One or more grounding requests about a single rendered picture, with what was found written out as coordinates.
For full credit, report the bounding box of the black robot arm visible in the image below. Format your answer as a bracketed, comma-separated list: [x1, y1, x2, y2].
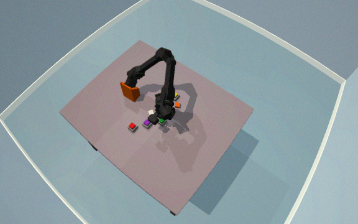
[124, 47, 176, 120]

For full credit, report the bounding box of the green button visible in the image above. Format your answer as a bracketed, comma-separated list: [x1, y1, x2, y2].
[158, 119, 167, 127]

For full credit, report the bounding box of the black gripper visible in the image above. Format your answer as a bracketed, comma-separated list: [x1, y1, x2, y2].
[147, 102, 174, 125]

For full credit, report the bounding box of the red button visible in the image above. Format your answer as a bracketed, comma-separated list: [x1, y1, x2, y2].
[128, 122, 138, 132]

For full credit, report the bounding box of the yellow button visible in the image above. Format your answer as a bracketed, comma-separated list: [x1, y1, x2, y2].
[174, 92, 180, 101]

